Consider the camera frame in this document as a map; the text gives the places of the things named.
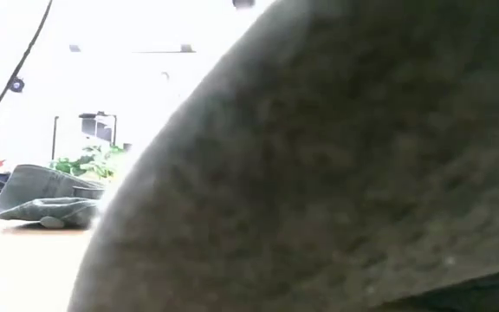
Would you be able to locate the olive green baseball cap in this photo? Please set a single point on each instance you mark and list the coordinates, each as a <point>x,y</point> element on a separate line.
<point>319,173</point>
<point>37,186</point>

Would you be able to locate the long ceiling light bar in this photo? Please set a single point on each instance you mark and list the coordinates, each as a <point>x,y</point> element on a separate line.
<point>187,48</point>

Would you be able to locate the green plant in white pot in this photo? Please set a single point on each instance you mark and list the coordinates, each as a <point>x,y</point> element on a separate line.
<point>89,162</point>

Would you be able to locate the round black ceiling spotlight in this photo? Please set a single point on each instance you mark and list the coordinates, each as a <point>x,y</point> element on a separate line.
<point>16,85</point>

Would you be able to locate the black desk frame with monitor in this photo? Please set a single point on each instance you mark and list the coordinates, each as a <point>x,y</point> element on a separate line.
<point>98,128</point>

